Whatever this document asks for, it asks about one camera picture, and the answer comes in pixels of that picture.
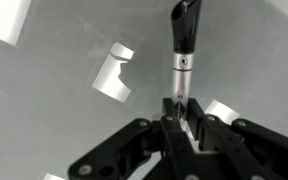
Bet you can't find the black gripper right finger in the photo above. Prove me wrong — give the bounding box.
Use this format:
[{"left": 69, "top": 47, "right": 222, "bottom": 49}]
[{"left": 185, "top": 97, "right": 288, "bottom": 180}]

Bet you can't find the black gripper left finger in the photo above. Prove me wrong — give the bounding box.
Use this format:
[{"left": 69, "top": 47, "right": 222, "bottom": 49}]
[{"left": 67, "top": 97, "right": 185, "bottom": 180}]

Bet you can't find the black and white marker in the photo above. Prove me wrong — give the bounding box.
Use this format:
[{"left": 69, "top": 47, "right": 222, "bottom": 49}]
[{"left": 170, "top": 0, "right": 204, "bottom": 113}]

